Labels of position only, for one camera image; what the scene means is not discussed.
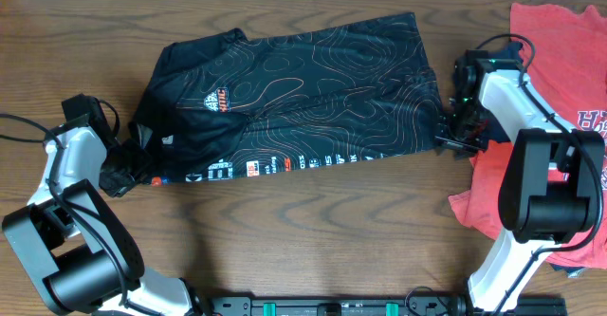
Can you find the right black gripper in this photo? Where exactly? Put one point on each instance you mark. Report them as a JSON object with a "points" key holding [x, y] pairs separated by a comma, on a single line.
{"points": [[461, 149]]}

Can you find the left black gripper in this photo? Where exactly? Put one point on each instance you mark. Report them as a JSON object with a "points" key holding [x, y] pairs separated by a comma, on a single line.
{"points": [[145, 159]]}

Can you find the black patterned sports jersey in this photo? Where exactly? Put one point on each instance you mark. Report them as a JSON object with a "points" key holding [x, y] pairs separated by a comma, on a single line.
{"points": [[226, 106]]}

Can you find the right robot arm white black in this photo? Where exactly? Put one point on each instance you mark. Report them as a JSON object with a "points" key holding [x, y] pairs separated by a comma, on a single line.
{"points": [[550, 199]]}

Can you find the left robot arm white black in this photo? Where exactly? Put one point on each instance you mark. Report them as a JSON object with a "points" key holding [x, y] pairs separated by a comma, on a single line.
{"points": [[75, 251]]}

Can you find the navy blue garment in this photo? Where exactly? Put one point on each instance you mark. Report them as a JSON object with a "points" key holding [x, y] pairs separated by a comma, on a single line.
{"points": [[494, 130]]}

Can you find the red printed t-shirt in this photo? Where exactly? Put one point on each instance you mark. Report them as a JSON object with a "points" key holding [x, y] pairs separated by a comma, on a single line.
{"points": [[569, 71]]}

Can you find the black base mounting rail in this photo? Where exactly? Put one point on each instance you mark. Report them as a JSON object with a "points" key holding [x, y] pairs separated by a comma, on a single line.
{"points": [[424, 303]]}

